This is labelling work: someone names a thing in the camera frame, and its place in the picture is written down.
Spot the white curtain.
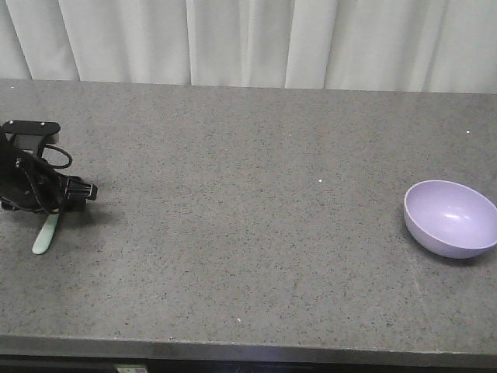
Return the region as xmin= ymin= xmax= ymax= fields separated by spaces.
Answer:
xmin=1 ymin=1 xmax=496 ymax=93

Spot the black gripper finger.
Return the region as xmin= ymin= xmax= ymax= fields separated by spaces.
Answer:
xmin=59 ymin=199 xmax=86 ymax=213
xmin=66 ymin=176 xmax=98 ymax=200

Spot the black built-in dishwasher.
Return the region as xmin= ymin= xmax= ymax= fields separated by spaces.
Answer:
xmin=1 ymin=356 xmax=149 ymax=373

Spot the black disinfection cabinet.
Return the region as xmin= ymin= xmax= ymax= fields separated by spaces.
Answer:
xmin=146 ymin=360 xmax=496 ymax=373

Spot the pale green plastic spoon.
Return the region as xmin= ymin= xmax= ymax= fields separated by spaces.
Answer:
xmin=32 ymin=214 xmax=59 ymax=255

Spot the lilac plastic bowl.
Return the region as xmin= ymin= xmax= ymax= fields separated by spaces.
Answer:
xmin=403 ymin=180 xmax=496 ymax=260

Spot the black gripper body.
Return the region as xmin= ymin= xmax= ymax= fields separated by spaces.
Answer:
xmin=1 ymin=129 xmax=70 ymax=213

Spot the black camera cable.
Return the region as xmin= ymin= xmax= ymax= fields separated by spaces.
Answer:
xmin=15 ymin=144 xmax=73 ymax=214

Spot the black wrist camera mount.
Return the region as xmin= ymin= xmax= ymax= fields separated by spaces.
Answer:
xmin=2 ymin=120 xmax=61 ymax=158

